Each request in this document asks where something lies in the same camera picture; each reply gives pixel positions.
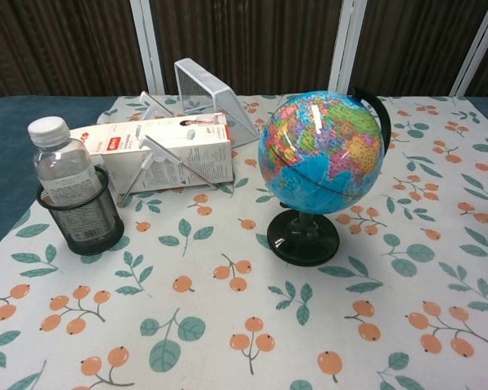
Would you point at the white mesh file holder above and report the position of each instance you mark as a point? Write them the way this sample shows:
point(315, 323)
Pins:
point(201, 87)

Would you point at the black mesh pen cup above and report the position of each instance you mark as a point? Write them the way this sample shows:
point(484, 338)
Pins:
point(89, 225)

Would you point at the white printed cardboard box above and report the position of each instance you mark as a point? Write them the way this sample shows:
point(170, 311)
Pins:
point(203, 162)

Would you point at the clear plastic water bottle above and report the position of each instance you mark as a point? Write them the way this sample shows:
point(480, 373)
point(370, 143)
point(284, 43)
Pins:
point(61, 162)

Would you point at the floral fruit print tablecloth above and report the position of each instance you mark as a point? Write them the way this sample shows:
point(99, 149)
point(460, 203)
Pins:
point(211, 292)

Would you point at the white partition frame post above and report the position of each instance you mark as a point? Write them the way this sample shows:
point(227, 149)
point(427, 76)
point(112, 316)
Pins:
point(477, 53)
point(148, 44)
point(349, 44)

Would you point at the small blue desk globe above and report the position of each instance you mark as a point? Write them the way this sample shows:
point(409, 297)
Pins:
point(321, 150)

